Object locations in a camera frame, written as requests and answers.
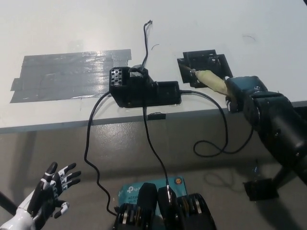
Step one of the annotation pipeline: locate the grey duct tape patch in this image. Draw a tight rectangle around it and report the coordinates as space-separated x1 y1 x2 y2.
9 48 132 104

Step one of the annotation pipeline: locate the black soldering iron cable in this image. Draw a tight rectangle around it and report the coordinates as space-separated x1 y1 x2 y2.
179 90 254 158

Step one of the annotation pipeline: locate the black printed holder plate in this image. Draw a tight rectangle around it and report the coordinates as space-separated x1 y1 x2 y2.
177 49 233 88

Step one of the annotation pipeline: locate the black power cable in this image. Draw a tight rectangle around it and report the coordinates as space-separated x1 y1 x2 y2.
83 92 120 216

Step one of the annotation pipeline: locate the black cable to robot torso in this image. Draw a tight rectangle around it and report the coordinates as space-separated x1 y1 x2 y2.
142 106 173 204

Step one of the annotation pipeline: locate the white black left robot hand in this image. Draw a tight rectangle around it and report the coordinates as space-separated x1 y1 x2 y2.
28 161 82 228

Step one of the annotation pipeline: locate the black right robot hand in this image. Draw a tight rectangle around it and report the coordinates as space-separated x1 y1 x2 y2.
224 76 268 113

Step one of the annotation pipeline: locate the black soldering station base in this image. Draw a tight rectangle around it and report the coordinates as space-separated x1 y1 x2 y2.
109 64 182 109

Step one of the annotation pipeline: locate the small black tape strip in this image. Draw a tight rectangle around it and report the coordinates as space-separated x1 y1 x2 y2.
148 112 166 120

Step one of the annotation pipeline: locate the grey table leg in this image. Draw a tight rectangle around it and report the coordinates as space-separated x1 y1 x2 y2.
14 132 38 192

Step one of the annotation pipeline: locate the black floor tape patch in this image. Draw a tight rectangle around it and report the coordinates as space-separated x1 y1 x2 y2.
242 178 280 201

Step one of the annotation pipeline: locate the teal TP-Link box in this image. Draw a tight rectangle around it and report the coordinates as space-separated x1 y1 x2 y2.
119 175 187 216

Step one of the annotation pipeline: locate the thin black wire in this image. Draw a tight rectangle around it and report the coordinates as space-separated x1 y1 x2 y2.
142 20 154 67

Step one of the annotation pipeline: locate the tape-wrapped soldering iron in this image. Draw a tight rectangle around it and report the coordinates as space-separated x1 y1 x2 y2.
181 66 232 96

